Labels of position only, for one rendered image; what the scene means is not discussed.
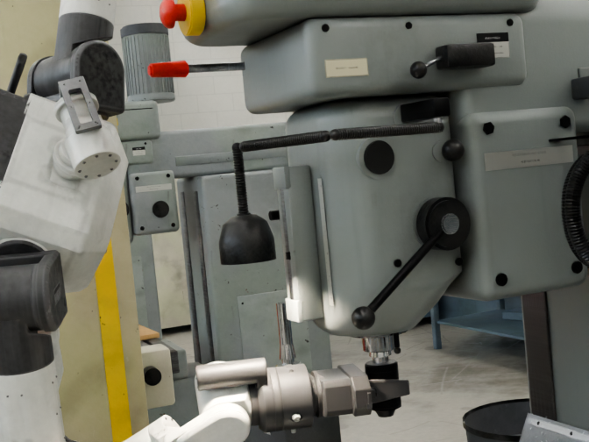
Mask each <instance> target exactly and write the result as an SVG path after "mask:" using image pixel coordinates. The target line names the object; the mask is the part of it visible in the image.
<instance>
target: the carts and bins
mask: <svg viewBox="0 0 589 442"><path fill-rule="evenodd" d="M528 413H530V404H529V398H524V399H514V400H506V401H500V402H496V403H488V404H485V405H481V406H479V407H477V408H474V409H472V410H469V411H468V412H466V413H465V414H464V416H463V417H462V419H463V427H464V428H465V431H466V437H467V442H519V441H520V438H521V435H522V430H523V426H524V424H525V421H526V417H527V415H528ZM464 421H465V422H464Z"/></svg>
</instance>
